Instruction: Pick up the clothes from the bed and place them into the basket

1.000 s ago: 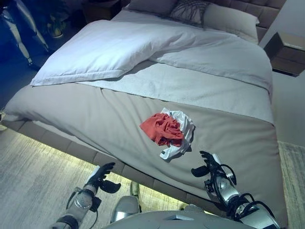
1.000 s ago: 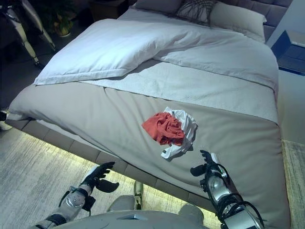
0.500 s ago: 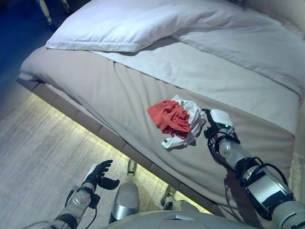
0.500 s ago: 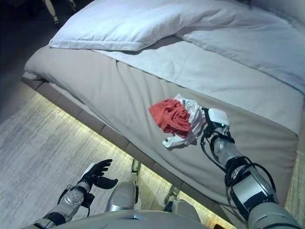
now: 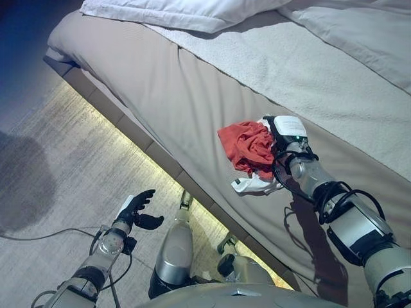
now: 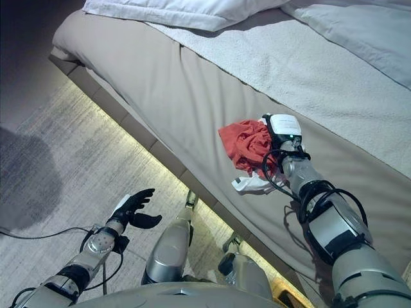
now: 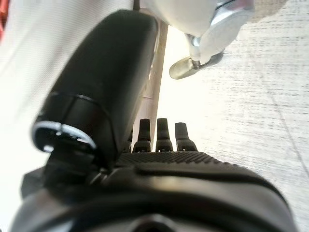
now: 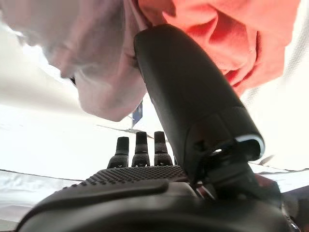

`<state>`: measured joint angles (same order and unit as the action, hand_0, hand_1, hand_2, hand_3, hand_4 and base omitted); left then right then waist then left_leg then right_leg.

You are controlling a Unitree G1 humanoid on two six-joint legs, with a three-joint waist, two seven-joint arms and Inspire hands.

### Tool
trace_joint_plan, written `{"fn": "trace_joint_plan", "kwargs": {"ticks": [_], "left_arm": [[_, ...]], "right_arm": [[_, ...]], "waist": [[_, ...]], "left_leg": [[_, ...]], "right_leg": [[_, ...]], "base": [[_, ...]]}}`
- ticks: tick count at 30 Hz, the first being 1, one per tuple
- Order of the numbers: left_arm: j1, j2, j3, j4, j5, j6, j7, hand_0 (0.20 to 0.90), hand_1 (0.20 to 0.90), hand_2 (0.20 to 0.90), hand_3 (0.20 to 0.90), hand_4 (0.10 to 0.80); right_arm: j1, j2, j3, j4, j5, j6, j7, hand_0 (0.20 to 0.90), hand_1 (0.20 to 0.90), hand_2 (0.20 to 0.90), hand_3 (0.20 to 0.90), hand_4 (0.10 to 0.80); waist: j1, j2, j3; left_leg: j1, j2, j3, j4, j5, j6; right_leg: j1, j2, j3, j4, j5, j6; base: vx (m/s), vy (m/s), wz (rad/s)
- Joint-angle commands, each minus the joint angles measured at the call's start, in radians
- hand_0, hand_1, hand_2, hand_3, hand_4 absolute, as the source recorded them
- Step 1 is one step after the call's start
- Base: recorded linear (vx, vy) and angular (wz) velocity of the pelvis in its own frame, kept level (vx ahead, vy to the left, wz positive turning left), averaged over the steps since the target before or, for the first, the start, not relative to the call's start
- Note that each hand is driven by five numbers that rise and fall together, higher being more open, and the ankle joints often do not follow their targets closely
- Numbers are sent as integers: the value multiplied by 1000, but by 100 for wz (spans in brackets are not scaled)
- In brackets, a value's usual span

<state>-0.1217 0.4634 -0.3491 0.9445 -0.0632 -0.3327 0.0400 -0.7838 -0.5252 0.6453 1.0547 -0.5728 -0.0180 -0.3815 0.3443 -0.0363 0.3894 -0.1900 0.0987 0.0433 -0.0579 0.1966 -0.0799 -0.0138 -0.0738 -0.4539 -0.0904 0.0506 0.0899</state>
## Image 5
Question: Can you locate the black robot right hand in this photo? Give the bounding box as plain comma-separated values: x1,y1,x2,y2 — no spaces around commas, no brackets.
263,114,311,155

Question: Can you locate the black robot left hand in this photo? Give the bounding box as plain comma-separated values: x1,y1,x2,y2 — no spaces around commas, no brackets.
115,189,165,230

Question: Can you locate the red garment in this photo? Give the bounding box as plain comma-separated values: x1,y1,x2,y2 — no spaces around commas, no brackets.
217,121,277,181

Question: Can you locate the white garment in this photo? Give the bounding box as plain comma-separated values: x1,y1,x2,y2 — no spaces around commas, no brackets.
230,115,286,196

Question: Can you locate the white textured bed blanket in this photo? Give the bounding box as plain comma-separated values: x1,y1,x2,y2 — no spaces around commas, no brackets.
141,11,411,182

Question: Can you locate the bed with beige cover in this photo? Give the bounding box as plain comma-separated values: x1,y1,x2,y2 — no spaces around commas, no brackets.
43,0,411,308

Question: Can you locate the grey striped rug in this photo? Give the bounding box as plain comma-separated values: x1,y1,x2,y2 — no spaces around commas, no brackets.
0,76,292,308

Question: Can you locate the silver robot right leg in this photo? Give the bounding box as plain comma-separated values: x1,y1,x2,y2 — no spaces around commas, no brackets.
216,233,277,287

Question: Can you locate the silver robot torso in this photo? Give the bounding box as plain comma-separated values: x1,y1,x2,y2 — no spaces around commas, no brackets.
134,281,349,308

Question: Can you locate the white duvet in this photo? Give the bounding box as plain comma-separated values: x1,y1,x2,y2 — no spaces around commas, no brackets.
79,0,411,96

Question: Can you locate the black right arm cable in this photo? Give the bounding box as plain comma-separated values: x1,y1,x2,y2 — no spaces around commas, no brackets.
272,150,387,226

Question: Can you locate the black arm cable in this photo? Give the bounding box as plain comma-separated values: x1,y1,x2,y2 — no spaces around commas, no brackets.
272,150,387,226
89,233,133,308

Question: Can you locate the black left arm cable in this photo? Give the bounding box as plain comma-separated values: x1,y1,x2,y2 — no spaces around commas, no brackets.
89,233,133,308

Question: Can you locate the thin grey floor cable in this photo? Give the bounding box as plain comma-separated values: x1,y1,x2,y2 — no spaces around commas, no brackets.
0,227,101,241

